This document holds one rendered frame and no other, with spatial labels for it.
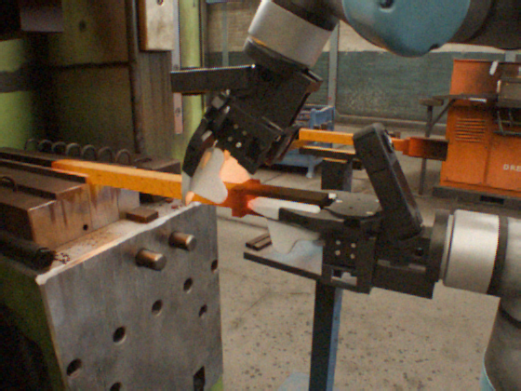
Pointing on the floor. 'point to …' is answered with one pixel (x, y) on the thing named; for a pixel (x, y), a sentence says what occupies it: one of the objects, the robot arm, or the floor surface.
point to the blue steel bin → (312, 114)
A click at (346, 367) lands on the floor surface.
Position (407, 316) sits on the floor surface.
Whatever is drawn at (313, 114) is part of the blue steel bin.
